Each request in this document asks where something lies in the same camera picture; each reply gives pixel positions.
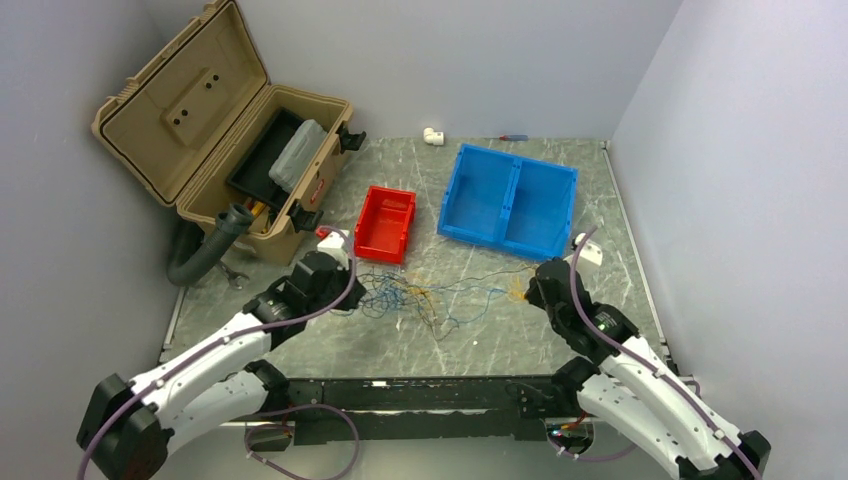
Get yellow wires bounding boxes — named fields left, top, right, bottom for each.
left=397, top=268, right=538, bottom=326

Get blue black wires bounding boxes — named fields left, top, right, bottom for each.
left=344, top=264, right=538, bottom=344

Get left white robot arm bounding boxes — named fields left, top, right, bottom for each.
left=76, top=251, right=366, bottom=479

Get white pipe elbow fitting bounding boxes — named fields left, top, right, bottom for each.
left=422, top=127, right=445, bottom=146

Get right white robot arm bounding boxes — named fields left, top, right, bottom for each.
left=525, top=258, right=771, bottom=479

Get red plastic bin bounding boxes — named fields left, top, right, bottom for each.
left=354, top=185, right=416, bottom=265

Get silver wrench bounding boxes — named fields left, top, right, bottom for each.
left=215, top=261, right=250, bottom=290

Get blue plastic bin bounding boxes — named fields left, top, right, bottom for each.
left=437, top=144, right=579, bottom=262

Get grey plastic case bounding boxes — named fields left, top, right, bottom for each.
left=268, top=119, right=327, bottom=193

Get black toolbox tray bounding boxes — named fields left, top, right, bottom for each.
left=226, top=108, right=304, bottom=211

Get tan plastic toolbox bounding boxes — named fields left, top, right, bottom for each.
left=91, top=1, right=354, bottom=265

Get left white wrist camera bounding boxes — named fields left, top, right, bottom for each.
left=316, top=228, right=350, bottom=269

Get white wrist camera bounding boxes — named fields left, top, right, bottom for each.
left=572, top=232, right=603, bottom=268
left=316, top=228, right=350, bottom=269

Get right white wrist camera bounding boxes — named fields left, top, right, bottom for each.
left=572, top=232, right=603, bottom=268

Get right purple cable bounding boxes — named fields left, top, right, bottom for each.
left=569, top=226, right=763, bottom=480

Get purple cable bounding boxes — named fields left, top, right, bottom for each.
left=569, top=226, right=763, bottom=480
left=76, top=226, right=358, bottom=480

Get grey corrugated hose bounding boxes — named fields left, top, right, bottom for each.
left=165, top=203, right=254, bottom=287

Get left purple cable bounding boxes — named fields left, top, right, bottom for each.
left=76, top=226, right=358, bottom=480

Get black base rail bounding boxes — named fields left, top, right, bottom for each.
left=246, top=375, right=582, bottom=446

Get aluminium frame rail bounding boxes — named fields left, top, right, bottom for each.
left=105, top=284, right=230, bottom=480

